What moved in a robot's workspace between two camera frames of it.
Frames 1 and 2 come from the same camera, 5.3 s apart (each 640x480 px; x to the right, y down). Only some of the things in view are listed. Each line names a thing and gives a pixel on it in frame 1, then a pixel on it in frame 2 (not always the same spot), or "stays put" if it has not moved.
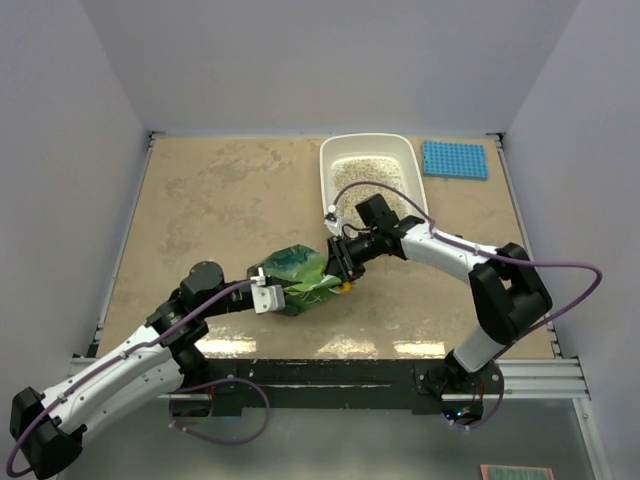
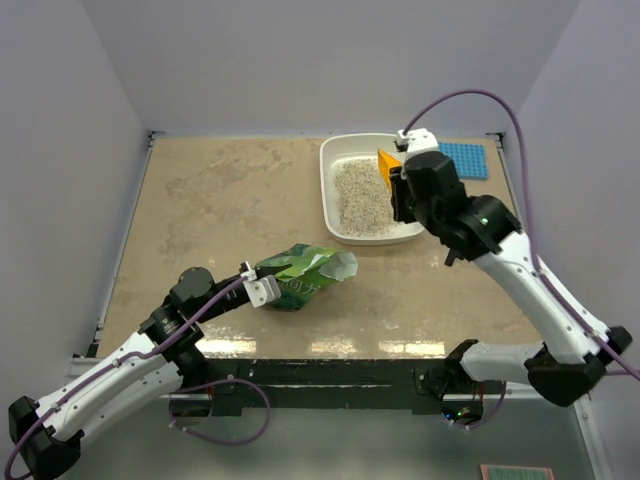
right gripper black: (340, 264) to (399, 185)
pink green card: (508, 472) stays put
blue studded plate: (454, 159) stays put
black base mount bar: (322, 386) stays put
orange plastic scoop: (346, 288) to (386, 161)
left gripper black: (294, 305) to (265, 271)
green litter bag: (298, 263) stays put
